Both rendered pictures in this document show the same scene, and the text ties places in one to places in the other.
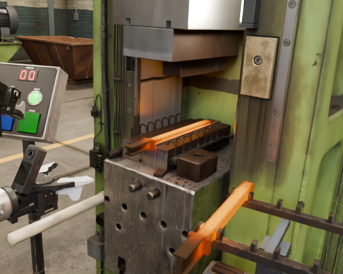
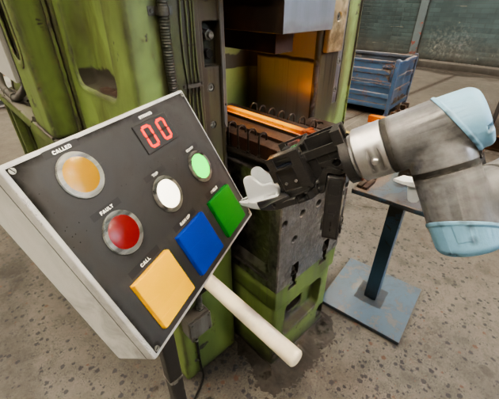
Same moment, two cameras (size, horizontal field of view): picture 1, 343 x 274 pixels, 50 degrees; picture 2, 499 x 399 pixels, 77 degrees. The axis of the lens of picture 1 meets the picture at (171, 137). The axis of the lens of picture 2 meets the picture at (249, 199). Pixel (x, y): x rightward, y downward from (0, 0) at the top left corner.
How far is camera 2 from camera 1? 1.53 m
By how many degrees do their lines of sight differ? 72
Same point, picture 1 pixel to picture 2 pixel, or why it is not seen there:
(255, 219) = not seen: hidden behind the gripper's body
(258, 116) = (330, 68)
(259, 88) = (338, 43)
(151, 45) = (316, 12)
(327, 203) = not seen: hidden behind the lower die
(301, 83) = (349, 32)
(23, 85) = (166, 157)
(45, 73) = (175, 112)
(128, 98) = (211, 108)
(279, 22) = not seen: outside the picture
